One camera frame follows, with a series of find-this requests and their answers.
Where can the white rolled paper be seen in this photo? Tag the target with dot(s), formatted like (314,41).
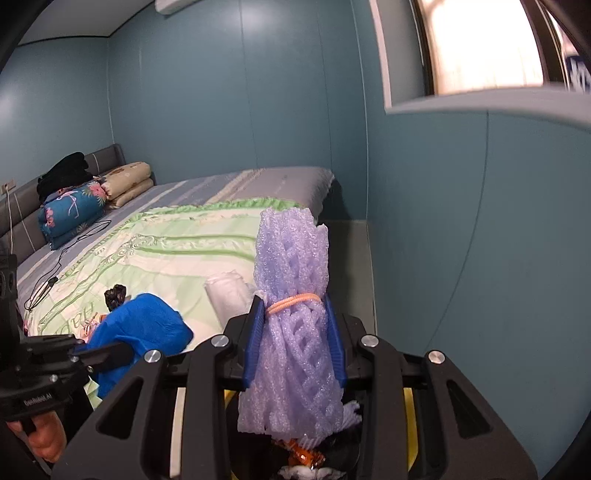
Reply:
(230,295)

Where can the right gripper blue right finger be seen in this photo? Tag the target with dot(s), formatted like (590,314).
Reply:
(336,349)

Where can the window with brown frame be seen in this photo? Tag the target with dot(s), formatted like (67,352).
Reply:
(502,56)

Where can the purple foam fruit net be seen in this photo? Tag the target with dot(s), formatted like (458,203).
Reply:
(294,392)

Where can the beige folded blanket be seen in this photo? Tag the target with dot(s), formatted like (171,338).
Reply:
(125,183)

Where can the blue plastic bag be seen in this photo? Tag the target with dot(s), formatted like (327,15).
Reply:
(145,323)

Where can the white wall air conditioner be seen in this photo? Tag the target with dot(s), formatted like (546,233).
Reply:
(169,7)

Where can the yellow rimmed trash bin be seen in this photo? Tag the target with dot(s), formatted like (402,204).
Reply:
(253,456)

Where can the black tracking camera module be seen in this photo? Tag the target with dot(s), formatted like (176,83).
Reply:
(10,324)

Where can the black clothing pile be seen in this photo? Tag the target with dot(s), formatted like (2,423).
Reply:
(70,171)

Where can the green floral quilt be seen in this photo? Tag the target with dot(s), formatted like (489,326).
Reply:
(168,252)

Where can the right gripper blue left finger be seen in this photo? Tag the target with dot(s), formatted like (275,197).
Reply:
(254,325)

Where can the person's left hand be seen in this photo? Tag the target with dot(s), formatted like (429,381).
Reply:
(48,441)

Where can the wall power outlet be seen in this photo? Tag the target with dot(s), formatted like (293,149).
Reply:
(8,186)

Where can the blue floral folded blanket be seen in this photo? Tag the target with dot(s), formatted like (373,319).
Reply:
(65,215)

